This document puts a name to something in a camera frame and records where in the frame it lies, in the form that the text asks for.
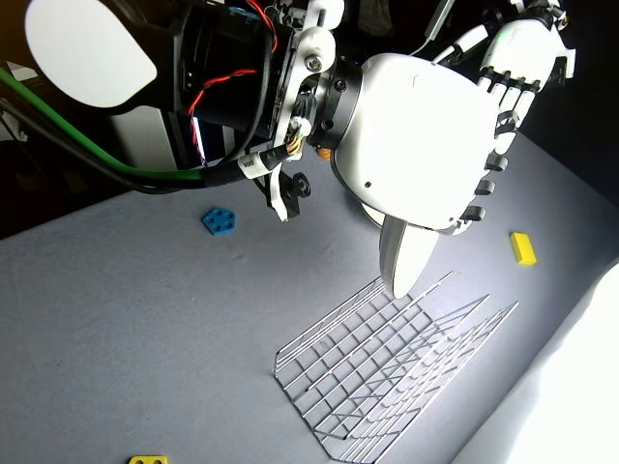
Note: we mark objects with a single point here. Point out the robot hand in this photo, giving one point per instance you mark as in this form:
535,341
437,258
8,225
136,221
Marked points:
522,48
416,145

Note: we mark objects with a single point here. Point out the small orange crinkled toy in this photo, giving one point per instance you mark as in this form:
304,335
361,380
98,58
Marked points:
323,153

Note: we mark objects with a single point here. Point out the yellow rectangular block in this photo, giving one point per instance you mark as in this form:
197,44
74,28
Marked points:
522,249

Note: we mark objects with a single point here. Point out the blue pentagon block with holes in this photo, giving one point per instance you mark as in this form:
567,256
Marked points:
213,223

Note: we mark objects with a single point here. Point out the grey table cloth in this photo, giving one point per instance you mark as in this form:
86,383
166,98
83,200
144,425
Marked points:
121,314

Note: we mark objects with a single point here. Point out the yellow block with holes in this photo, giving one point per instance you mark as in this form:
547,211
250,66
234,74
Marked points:
140,460

